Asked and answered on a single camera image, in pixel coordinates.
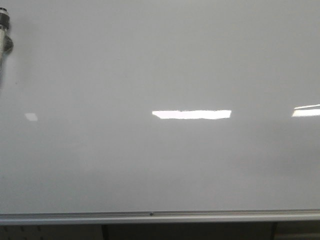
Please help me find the black and white whiteboard marker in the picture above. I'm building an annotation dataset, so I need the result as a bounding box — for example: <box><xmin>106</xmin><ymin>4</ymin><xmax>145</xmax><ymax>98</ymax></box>
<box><xmin>0</xmin><ymin>7</ymin><xmax>14</xmax><ymax>86</ymax></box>

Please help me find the dark cabinet below whiteboard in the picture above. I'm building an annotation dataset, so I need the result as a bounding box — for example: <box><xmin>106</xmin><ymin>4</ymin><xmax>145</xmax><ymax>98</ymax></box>
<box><xmin>0</xmin><ymin>221</ymin><xmax>320</xmax><ymax>240</ymax></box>

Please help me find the white whiteboard with aluminium frame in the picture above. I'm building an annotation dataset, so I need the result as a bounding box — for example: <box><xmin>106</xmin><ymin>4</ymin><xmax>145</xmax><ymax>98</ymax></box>
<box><xmin>0</xmin><ymin>0</ymin><xmax>320</xmax><ymax>225</ymax></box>

